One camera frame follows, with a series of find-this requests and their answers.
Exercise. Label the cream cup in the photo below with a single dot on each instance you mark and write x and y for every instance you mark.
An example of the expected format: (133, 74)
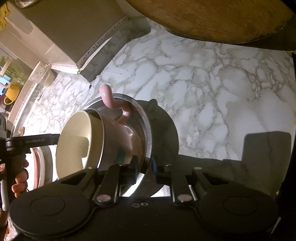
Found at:
(74, 139)

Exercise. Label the round wooden cutting board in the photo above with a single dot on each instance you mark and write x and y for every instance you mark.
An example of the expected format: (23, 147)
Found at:
(208, 18)

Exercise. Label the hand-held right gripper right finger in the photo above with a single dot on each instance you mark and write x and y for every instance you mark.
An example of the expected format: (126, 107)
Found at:
(155, 168)

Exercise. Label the brown sponge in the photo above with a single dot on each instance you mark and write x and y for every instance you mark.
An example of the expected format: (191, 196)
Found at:
(22, 131)

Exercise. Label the person's left forearm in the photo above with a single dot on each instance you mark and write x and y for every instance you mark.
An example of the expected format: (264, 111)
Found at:
(3, 220)

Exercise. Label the pink bear-shaped divided plate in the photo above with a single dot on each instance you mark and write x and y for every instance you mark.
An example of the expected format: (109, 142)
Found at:
(38, 166)

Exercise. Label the person's left hand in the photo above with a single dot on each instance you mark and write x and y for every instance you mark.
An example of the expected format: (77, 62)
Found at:
(19, 178)

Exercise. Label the pink bowl with steel liner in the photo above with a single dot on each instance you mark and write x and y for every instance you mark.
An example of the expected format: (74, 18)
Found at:
(115, 136)

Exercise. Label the large yellow colander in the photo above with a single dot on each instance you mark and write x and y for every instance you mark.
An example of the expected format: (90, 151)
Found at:
(3, 16)

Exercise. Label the steel ladle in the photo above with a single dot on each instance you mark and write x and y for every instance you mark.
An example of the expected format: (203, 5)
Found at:
(26, 2)

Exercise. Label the large white plate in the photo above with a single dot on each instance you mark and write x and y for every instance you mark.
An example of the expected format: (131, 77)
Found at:
(47, 162)

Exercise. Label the clear plastic container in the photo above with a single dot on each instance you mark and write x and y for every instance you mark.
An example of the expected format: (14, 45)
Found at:
(50, 78)

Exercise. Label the green glass jar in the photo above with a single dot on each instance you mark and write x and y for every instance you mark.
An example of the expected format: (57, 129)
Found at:
(17, 75)

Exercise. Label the yellow mug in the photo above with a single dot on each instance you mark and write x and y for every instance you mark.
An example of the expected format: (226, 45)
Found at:
(13, 92)

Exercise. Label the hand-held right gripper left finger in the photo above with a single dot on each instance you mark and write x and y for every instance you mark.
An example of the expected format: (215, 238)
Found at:
(134, 169)

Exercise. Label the stainless steel bowl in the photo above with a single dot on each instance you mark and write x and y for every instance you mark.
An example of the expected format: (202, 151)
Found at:
(161, 139)

